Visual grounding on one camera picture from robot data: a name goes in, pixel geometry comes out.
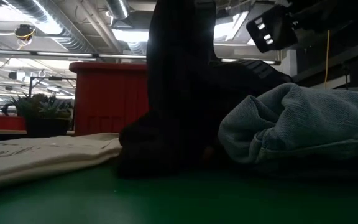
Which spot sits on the red plastic laundry bin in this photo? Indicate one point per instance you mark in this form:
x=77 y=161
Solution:
x=110 y=99

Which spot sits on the silver spiral duct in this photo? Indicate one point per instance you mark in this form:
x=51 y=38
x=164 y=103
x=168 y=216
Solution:
x=67 y=40
x=118 y=7

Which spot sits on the light blue denim garment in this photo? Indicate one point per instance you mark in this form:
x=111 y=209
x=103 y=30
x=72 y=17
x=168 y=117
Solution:
x=306 y=124

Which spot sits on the ceiling light panel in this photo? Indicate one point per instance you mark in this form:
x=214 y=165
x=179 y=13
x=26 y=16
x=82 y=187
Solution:
x=129 y=35

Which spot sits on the white printed tote bag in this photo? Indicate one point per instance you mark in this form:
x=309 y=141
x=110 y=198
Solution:
x=42 y=155

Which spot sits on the small potted plant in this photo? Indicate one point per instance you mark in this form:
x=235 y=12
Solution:
x=47 y=124

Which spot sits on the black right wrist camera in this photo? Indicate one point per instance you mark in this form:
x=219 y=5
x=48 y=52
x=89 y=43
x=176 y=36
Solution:
x=272 y=28

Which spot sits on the plain black cloth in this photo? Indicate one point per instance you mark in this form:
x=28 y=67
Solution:
x=179 y=109

